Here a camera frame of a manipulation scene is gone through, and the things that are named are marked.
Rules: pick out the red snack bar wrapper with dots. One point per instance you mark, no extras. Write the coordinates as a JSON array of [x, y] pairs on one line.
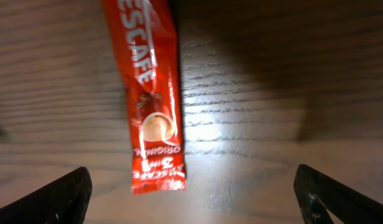
[[144, 40]]

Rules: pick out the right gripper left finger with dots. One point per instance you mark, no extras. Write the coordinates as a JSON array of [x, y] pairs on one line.
[[64, 200]]

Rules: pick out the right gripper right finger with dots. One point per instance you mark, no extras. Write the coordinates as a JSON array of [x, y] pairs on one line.
[[318, 195]]

